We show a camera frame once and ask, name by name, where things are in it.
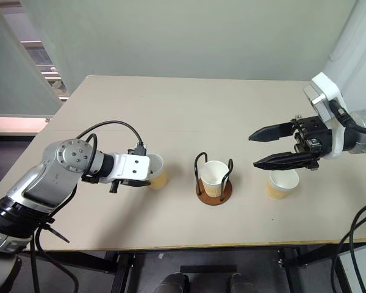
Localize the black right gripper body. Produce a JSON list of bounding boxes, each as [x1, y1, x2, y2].
[[290, 115, 334, 170]]

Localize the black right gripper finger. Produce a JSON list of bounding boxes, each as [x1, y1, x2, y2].
[[248, 123, 294, 143], [253, 151, 312, 171]]

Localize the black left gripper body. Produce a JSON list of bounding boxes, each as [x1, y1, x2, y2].
[[109, 179, 152, 194]]

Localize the paper cup with brown sleeve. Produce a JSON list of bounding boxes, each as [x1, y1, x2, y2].
[[147, 153, 168, 190], [266, 170, 300, 201], [199, 160, 229, 198]]

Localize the dark rounded shape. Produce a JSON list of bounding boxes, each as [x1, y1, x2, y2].
[[160, 272, 190, 293]]

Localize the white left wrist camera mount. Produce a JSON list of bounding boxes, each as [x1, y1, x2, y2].
[[98, 153, 151, 184]]

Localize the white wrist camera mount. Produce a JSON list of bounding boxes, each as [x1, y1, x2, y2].
[[98, 153, 151, 184], [303, 72, 346, 160]]

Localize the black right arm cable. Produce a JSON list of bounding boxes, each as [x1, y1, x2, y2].
[[328, 99, 366, 136]]

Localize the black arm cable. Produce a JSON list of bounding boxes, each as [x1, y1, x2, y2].
[[77, 121, 148, 156], [328, 99, 366, 136]]

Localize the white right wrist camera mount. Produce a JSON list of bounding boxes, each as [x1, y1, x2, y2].
[[303, 72, 346, 160]]

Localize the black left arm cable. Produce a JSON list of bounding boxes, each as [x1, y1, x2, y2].
[[77, 121, 148, 156]]

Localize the black wire cup holder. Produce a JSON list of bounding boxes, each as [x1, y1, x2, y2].
[[195, 152, 234, 206]]

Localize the black cable tie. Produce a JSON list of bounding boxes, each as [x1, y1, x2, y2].
[[36, 217, 71, 244]]

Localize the black table frame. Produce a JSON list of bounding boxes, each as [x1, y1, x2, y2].
[[16, 241, 359, 293]]

